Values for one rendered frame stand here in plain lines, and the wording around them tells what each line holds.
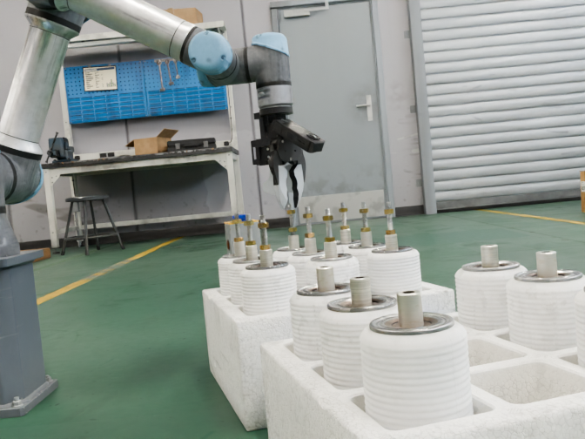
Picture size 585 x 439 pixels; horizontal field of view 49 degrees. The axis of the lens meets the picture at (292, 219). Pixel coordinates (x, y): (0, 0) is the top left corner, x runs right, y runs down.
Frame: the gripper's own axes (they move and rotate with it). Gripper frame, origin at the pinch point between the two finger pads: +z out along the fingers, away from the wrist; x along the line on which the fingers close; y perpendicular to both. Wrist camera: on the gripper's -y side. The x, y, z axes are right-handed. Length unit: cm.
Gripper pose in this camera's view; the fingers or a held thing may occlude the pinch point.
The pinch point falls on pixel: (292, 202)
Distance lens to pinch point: 135.7
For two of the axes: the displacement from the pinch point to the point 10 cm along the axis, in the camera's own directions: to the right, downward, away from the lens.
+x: -6.8, 1.0, -7.2
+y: -7.3, 0.3, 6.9
